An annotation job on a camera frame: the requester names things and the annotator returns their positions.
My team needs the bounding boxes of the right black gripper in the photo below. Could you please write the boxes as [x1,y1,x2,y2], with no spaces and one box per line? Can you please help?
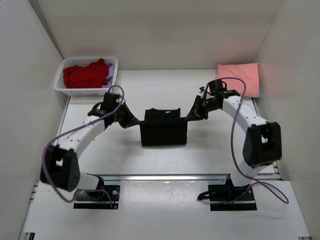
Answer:
[185,95,220,122]

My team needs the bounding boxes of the black t shirt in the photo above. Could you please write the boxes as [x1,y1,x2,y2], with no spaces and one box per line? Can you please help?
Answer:
[114,96,209,147]

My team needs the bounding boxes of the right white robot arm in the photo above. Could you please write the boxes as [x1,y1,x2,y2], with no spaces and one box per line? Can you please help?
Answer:
[186,77,282,205]

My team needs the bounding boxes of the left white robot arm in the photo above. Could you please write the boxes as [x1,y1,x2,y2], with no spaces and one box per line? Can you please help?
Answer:
[40,92,137,203]

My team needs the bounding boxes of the red t shirt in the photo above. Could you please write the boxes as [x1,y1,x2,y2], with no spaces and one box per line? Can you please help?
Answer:
[63,58,109,89]

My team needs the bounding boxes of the folded pink t shirt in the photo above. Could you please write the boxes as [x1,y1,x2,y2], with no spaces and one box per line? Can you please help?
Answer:
[216,63,260,98]

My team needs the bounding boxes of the white plastic basket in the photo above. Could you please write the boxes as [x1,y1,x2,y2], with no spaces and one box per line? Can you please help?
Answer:
[54,56,118,96]

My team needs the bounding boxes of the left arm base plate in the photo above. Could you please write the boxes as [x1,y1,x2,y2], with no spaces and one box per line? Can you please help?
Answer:
[73,181,121,210]

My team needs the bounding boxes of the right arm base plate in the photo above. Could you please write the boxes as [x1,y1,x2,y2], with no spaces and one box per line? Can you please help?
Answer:
[196,184,258,212]

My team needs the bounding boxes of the aluminium table rail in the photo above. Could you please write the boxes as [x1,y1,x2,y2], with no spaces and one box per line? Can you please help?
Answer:
[44,99,283,183]

